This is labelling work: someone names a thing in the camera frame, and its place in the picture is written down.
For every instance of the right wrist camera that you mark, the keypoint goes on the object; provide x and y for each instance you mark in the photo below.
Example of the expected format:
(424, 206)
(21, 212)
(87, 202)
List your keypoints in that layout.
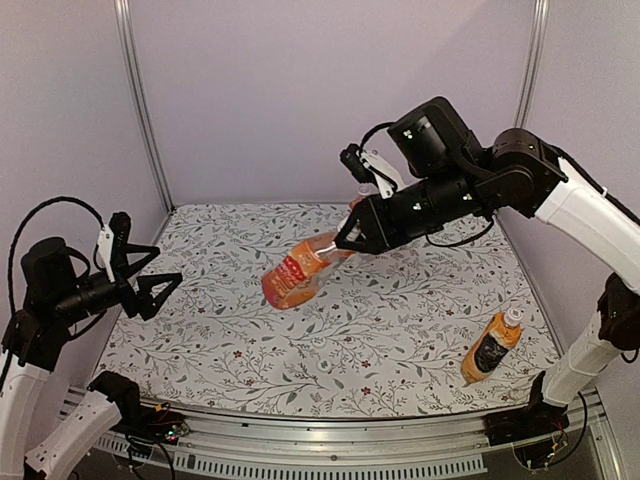
(369, 167)

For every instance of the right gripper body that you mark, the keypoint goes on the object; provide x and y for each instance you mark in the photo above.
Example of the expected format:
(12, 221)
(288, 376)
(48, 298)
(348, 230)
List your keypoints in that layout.
(404, 224)

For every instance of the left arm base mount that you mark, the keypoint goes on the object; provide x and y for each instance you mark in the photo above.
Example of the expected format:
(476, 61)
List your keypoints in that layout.
(155, 423)

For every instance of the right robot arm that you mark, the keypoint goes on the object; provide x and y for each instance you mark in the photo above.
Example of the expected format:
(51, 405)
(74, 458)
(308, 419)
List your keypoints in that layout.
(455, 176)

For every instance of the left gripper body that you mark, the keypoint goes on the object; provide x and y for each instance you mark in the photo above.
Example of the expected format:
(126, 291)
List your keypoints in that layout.
(128, 295)

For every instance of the right aluminium frame post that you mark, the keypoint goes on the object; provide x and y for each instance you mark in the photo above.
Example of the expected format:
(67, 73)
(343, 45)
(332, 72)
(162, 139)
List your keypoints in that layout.
(533, 61)

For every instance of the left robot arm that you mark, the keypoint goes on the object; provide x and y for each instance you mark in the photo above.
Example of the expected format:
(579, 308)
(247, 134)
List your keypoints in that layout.
(67, 294)

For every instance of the left aluminium frame post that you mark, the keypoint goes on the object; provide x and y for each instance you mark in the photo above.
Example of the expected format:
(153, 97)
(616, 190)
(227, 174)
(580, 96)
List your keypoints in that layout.
(122, 9)

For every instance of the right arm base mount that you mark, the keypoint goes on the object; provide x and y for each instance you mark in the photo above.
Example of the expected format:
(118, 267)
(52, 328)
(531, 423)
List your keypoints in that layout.
(539, 424)

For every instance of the dark label orange bottle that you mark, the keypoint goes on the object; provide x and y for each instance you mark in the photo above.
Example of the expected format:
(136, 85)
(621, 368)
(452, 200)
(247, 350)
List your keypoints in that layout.
(500, 336)

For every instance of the aluminium front rail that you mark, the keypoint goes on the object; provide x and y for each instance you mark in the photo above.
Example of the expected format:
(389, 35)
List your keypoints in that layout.
(238, 445)

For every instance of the orange tea bottle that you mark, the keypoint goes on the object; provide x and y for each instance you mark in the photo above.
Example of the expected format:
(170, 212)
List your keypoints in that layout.
(363, 191)
(303, 271)

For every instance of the white bottle cap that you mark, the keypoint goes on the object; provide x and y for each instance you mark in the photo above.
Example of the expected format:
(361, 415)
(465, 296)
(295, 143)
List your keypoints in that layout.
(324, 366)
(319, 342)

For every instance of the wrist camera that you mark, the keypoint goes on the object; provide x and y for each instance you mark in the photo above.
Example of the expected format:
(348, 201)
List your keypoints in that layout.
(111, 249)
(369, 167)

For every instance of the aluminium frame post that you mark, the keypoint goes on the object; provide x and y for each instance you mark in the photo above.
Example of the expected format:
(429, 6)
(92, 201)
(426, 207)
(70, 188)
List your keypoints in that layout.
(533, 61)
(122, 9)

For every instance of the floral patterned table mat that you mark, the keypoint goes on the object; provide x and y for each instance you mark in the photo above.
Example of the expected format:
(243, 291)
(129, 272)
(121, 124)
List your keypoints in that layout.
(440, 326)

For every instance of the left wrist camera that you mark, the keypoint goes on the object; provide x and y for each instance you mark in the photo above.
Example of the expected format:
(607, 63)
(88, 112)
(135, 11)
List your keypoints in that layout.
(111, 249)

